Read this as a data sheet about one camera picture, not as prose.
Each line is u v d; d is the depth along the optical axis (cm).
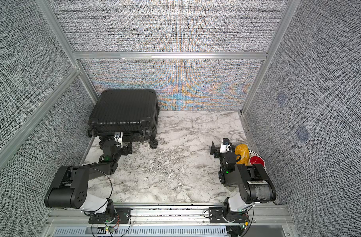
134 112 90
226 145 75
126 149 86
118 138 79
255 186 45
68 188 44
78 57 89
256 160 85
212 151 84
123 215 74
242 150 88
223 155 82
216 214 73
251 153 92
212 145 88
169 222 73
